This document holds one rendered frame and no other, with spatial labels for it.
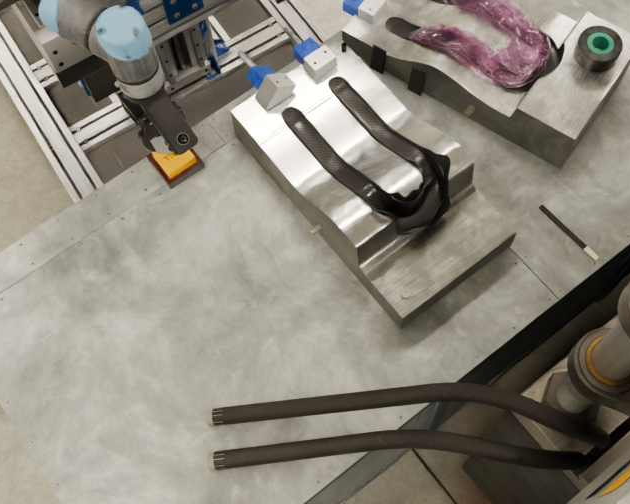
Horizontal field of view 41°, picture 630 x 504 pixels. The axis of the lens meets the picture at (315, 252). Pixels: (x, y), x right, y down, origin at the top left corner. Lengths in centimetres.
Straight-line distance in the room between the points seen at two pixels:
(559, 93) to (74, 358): 98
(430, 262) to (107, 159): 118
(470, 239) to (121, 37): 67
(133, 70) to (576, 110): 78
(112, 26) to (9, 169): 144
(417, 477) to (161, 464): 94
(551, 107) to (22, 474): 160
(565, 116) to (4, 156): 175
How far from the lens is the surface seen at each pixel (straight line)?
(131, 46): 133
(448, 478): 226
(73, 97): 253
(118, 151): 240
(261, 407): 141
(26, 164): 271
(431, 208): 151
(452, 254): 149
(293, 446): 139
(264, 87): 157
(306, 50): 164
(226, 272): 154
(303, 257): 154
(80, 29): 139
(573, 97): 162
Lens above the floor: 222
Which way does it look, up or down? 67 degrees down
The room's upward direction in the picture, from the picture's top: 5 degrees counter-clockwise
